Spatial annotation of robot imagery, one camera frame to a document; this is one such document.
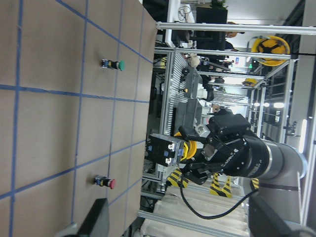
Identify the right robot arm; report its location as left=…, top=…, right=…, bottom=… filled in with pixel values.
left=179, top=125, right=315, bottom=237

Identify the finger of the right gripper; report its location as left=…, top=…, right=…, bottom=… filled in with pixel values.
left=178, top=125, right=210, bottom=144
left=180, top=162, right=217, bottom=185

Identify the green push button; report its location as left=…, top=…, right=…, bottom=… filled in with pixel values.
left=101, top=59, right=125, bottom=71

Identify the red push button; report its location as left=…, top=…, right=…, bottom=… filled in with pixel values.
left=93, top=175, right=116, bottom=190

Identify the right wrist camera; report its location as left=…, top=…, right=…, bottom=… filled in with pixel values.
left=207, top=109, right=250, bottom=137

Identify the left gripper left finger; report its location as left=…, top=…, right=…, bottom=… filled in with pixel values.
left=76, top=198, right=109, bottom=237

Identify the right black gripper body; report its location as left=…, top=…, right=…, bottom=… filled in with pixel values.
left=203, top=137, right=250, bottom=177

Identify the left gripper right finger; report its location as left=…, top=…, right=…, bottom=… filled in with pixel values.
left=248, top=195, right=295, bottom=237

